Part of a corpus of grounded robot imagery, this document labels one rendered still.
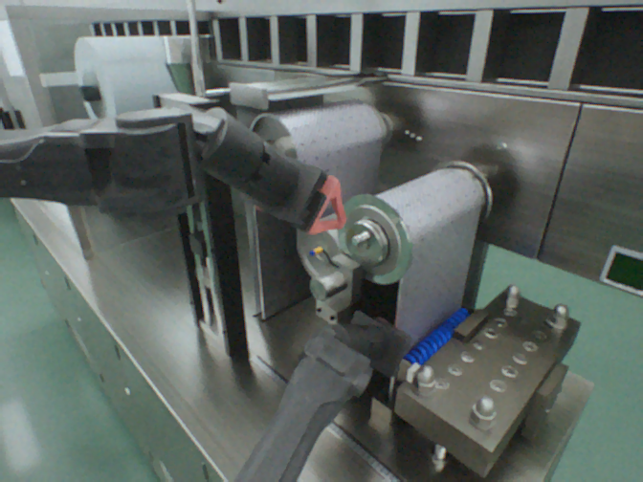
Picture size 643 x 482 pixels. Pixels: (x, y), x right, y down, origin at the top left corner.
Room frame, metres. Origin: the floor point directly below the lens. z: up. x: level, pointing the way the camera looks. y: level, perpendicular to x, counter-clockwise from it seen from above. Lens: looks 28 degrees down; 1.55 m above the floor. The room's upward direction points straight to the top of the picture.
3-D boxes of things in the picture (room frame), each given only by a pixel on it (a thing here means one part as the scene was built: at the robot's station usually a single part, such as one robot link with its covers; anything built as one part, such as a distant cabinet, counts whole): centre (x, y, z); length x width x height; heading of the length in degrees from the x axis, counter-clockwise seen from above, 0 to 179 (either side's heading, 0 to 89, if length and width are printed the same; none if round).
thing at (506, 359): (0.55, -0.33, 1.00); 0.40 x 0.16 x 0.06; 134
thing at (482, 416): (0.40, -0.24, 1.05); 0.04 x 0.04 x 0.04
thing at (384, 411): (0.60, -0.22, 0.92); 0.28 x 0.04 x 0.04; 134
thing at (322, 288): (0.53, 0.00, 1.18); 0.04 x 0.02 x 0.04; 44
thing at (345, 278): (0.56, -0.03, 1.05); 0.06 x 0.05 x 0.31; 134
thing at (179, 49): (1.15, 0.34, 1.50); 0.14 x 0.14 x 0.06
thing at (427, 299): (0.60, -0.21, 1.11); 0.23 x 0.01 x 0.18; 134
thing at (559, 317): (0.62, -0.47, 1.05); 0.04 x 0.04 x 0.04
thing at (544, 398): (0.49, -0.40, 0.96); 0.10 x 0.03 x 0.11; 134
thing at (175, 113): (0.39, 0.14, 1.44); 0.12 x 0.11 x 0.09; 132
